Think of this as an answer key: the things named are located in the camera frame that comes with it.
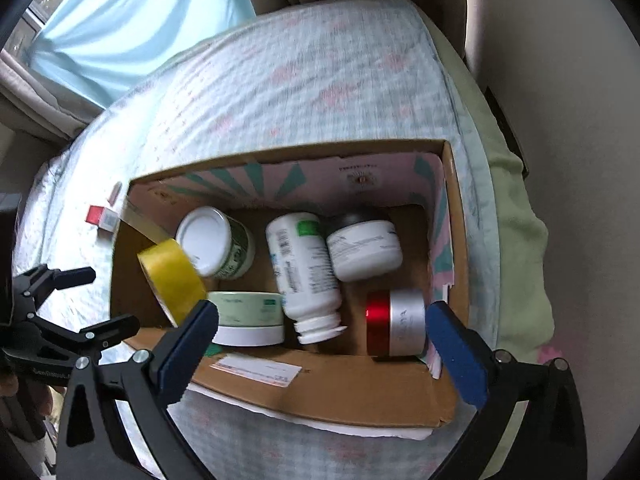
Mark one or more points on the small white eraser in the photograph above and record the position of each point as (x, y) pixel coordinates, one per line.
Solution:
(116, 194)

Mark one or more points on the round jar grey lid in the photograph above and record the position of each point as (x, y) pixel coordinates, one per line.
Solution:
(245, 310)

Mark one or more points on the white pill bottle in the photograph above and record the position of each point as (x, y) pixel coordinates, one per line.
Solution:
(305, 275)

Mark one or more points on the person's left hand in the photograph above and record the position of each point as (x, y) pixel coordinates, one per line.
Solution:
(12, 400)

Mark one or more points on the dark bed frame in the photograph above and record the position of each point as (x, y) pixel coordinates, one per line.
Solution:
(505, 125)

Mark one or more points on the green mattress sheet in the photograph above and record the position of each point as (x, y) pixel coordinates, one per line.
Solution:
(515, 240)

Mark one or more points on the pink box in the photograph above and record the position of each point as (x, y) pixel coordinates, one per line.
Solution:
(100, 217)

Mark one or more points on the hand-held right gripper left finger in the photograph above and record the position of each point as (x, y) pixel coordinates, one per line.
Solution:
(189, 347)

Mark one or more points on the green jar white lid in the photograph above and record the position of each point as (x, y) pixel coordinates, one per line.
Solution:
(232, 250)

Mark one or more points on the white jar dark lid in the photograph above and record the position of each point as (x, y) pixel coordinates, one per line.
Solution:
(365, 255)

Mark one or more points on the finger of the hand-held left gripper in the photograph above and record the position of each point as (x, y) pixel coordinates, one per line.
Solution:
(55, 278)
(100, 334)

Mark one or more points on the cardboard box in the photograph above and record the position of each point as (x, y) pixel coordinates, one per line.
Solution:
(325, 390)

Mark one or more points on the window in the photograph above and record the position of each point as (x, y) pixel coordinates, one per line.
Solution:
(30, 7)

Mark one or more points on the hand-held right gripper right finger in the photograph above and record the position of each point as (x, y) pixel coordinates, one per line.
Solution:
(457, 355)

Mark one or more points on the light blue cloth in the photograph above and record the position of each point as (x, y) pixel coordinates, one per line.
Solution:
(125, 25)

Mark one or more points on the left beige curtain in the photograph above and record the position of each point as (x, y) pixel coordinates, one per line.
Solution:
(35, 100)

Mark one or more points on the red and silver jar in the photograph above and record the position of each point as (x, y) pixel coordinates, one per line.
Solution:
(400, 321)

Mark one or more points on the yellow tape roll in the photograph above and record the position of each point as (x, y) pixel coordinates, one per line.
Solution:
(170, 275)

